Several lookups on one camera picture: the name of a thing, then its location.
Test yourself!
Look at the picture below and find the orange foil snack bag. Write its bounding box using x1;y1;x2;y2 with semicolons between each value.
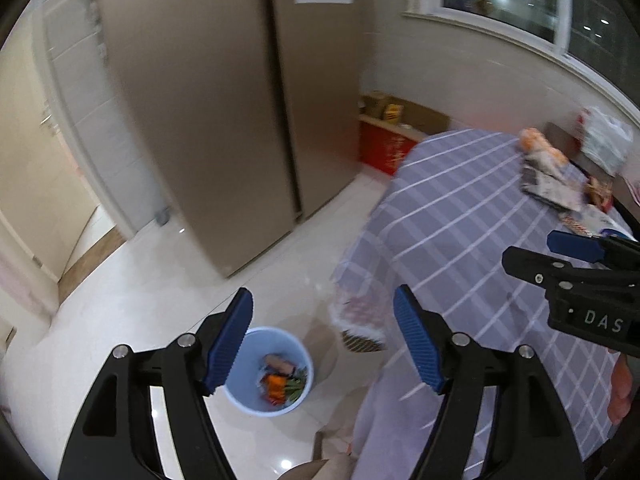
262;374;288;405

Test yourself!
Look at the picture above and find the green leafy vegetable bundle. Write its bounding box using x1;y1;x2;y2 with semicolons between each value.
283;368;308;404

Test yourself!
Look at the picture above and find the blue trash bin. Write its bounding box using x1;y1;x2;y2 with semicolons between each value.
224;327;314;417

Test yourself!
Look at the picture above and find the person's right hand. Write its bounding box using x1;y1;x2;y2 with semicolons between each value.
608;354;634;425

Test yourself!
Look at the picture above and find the white long carton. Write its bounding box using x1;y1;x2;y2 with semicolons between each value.
559;205;630;237

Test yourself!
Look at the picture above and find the dotted chair cushion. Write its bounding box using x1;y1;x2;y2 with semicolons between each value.
341;330;385;353

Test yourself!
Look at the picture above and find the pink checked apron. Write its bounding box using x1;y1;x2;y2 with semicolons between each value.
329;282;392;347

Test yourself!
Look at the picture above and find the folded newspaper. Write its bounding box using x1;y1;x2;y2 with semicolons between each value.
520;152;585;212

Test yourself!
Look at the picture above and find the white plastic bag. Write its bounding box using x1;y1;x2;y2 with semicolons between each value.
578;107;634;177

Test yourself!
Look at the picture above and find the dark wooden cabinet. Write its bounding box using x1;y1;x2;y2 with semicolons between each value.
542;122;639;238

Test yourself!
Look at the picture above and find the grey checked tablecloth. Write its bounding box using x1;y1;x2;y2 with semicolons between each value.
333;129;615;479

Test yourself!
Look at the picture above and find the yellow white snack bag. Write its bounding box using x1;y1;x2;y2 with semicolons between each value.
518;128;568;167

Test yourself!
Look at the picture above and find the small grey floor object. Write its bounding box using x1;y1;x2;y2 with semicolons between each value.
154;207;171;226

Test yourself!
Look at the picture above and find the open red cardboard box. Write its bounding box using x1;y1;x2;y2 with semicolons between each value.
359;91;451;176

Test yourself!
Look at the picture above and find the small yellow box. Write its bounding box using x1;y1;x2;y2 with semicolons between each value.
382;103;404;125

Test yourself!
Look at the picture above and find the beige door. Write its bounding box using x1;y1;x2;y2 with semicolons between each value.
1;12;124;311

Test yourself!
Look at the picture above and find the beige refrigerator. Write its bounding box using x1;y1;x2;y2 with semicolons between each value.
99;0;360;276

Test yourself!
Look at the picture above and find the window with white frame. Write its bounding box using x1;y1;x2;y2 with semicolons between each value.
405;0;639;122

